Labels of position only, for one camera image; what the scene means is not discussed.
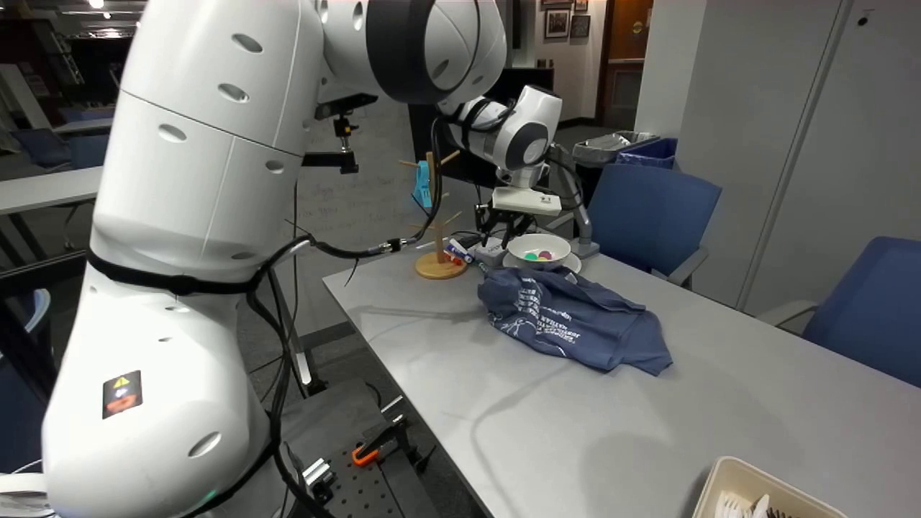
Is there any wooden peg stand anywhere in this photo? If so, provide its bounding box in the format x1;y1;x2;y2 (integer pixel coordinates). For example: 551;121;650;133
412;149;471;281

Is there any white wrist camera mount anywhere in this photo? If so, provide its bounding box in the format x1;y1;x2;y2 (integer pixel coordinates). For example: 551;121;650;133
489;183;563;220

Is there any framed wall picture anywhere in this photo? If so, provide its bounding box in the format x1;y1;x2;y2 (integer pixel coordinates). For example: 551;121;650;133
540;5;572;43

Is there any blue office chair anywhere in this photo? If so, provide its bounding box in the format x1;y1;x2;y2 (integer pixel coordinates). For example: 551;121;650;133
765;232;921;390
584;159;725;288

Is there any waste bin with blue liner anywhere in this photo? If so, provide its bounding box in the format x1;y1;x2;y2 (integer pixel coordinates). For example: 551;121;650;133
571;130;680;170

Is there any beige cutlery tray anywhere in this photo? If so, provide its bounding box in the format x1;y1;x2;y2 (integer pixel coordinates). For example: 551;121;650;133
689;455;847;518

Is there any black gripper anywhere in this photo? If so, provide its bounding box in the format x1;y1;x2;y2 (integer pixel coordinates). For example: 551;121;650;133
476;209;530;256

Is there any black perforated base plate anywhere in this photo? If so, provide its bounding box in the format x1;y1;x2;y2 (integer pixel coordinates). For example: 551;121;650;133
276;377;463;518

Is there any blue shirt with white print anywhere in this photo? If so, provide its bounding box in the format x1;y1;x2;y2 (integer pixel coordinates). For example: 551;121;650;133
476;264;673;379

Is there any black stereo camera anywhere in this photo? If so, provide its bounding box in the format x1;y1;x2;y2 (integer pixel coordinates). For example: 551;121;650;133
315;88;382;124

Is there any orange black clamp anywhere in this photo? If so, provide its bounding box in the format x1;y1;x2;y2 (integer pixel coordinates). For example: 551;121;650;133
345;410;412;471

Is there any brown wooden door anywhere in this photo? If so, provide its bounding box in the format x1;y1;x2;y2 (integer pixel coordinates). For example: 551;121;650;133
599;0;657;133

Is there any white bowl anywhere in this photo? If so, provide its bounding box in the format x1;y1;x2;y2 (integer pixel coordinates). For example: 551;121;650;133
504;229;572;278

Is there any white desk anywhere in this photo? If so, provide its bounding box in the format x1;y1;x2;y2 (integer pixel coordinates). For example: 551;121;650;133
0;163;104;218

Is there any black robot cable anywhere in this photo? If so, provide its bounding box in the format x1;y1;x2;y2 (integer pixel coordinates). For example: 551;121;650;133
243;141;456;518

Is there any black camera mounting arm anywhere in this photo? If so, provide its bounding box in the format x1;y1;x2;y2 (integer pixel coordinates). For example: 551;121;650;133
300;111;362;179

